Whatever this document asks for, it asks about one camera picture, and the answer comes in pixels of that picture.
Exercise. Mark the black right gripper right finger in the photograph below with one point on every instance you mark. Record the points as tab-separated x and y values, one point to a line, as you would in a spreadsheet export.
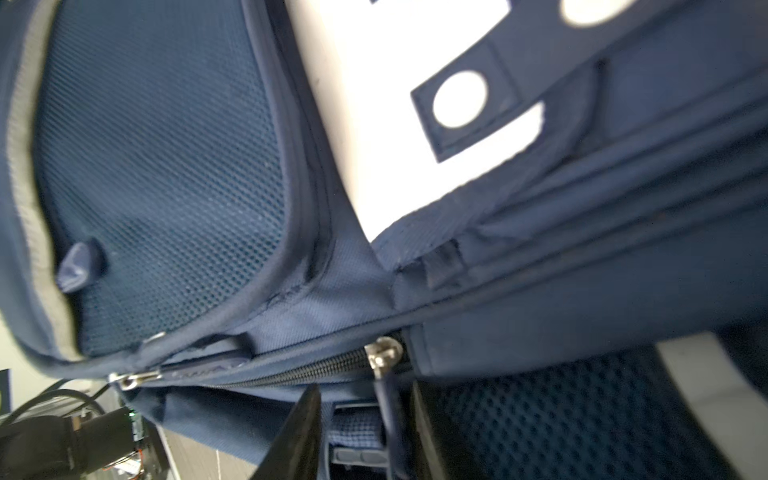
438	452

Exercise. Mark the navy blue student backpack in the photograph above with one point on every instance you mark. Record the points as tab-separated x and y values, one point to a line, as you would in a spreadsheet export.
554	213

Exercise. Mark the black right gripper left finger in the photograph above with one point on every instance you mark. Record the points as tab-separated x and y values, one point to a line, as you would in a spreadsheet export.
294	454

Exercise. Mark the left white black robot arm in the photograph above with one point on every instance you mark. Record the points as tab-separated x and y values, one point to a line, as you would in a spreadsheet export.
51	447

